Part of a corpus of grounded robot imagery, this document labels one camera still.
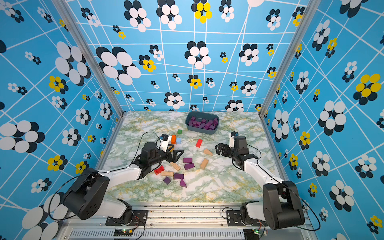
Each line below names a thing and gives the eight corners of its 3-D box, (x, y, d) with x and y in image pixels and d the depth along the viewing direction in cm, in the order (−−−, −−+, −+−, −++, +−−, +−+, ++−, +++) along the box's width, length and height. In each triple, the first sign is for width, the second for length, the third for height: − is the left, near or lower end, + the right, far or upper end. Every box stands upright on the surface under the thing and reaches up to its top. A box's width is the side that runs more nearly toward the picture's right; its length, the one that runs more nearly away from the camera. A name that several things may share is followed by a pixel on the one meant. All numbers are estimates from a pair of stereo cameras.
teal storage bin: (184, 134, 109) (184, 130, 105) (186, 115, 121) (185, 111, 117) (219, 134, 109) (220, 130, 105) (217, 115, 121) (218, 111, 117)
